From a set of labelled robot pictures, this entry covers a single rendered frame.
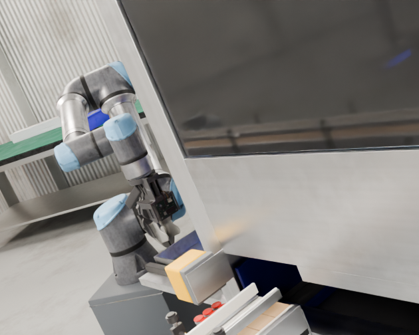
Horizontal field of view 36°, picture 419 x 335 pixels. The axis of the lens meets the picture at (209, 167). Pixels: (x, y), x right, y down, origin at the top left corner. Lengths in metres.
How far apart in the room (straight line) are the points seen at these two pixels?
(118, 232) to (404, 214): 1.14
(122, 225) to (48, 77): 4.80
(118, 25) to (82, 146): 0.58
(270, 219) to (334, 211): 0.15
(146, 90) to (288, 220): 0.35
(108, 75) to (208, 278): 0.96
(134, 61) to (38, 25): 5.35
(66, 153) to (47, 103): 5.01
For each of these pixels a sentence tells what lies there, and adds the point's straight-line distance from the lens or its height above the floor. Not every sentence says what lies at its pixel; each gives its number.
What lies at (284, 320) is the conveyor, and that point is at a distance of 1.09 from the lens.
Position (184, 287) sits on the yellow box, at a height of 1.00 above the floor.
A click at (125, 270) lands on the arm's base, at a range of 1.88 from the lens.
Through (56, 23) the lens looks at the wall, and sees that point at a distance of 6.37.
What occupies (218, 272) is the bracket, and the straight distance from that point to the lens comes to 1.19.
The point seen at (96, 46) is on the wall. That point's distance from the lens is 6.20.
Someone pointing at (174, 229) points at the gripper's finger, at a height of 0.95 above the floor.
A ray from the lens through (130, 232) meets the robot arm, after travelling 1.85.
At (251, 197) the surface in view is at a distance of 1.04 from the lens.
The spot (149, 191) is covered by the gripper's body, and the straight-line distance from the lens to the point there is 1.56.
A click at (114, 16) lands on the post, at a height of 1.48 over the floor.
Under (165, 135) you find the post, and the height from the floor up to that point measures 1.26.
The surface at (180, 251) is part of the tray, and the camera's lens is 1.67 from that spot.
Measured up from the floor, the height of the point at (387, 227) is 1.10.
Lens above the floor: 1.46
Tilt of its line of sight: 14 degrees down
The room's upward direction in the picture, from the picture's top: 23 degrees counter-clockwise
